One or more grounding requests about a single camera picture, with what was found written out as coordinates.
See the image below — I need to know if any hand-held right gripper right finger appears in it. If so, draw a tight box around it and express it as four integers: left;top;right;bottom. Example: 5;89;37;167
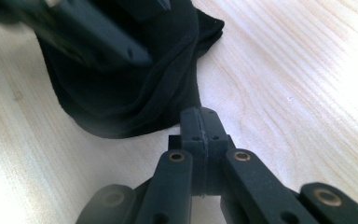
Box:
200;106;236;197

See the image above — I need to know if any black sock with white print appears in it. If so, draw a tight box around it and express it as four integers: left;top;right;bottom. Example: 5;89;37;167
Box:
36;0;201;140

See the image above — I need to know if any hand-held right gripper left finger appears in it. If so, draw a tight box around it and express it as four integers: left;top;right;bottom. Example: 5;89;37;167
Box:
168;106;207;198

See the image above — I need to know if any plain black sock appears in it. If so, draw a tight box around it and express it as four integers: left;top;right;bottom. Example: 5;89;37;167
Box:
167;7;226;132

